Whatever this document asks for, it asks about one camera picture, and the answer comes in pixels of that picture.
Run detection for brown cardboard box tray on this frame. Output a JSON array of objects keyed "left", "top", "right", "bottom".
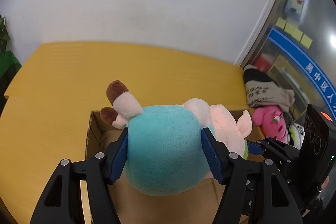
[{"left": 86, "top": 105, "right": 260, "bottom": 223}]

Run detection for pig plush toy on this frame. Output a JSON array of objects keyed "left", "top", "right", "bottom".
[{"left": 100, "top": 80, "right": 252, "bottom": 196}]

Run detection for operator hand on gripper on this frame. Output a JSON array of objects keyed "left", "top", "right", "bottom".
[{"left": 317, "top": 176, "right": 330, "bottom": 193}]

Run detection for pink plush toy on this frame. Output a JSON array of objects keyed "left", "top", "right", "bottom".
[{"left": 252, "top": 105, "right": 288, "bottom": 143}]

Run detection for white panda plush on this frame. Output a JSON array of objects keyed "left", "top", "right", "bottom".
[{"left": 287, "top": 123, "right": 305, "bottom": 149}]

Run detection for blue banner with characters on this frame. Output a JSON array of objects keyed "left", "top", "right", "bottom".
[{"left": 268, "top": 28, "right": 335, "bottom": 121}]

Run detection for yellow sticky notes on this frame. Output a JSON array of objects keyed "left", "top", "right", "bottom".
[{"left": 275, "top": 17, "right": 313, "bottom": 49}]

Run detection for green table cloth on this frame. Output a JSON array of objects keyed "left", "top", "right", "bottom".
[{"left": 0, "top": 51, "right": 21, "bottom": 78}]

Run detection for green potted plant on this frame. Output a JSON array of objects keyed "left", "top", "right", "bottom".
[{"left": 0, "top": 16, "right": 10, "bottom": 53}]

